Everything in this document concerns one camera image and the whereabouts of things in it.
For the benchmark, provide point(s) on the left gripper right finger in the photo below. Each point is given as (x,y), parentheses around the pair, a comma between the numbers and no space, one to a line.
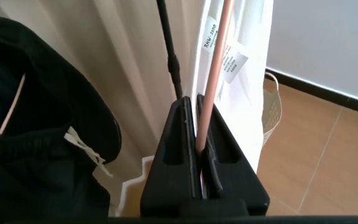
(241,180)

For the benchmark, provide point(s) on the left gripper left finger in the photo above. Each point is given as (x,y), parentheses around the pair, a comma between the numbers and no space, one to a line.
(172,174)

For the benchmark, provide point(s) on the white garment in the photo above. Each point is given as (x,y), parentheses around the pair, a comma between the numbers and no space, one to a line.
(247,102)

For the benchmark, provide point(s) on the pink clothes hanger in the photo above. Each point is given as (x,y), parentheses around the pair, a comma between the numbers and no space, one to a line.
(216,62)
(12,104)

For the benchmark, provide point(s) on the black shorts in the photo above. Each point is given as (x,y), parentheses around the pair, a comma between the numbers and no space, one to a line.
(42,155)

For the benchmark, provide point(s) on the white laundry basket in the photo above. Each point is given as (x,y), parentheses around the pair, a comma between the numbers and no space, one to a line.
(272,109)

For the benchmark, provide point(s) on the black clothes rack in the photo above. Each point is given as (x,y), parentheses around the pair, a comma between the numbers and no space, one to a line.
(172,62)

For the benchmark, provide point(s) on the beige curtain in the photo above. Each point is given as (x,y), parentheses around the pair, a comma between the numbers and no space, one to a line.
(120,62)

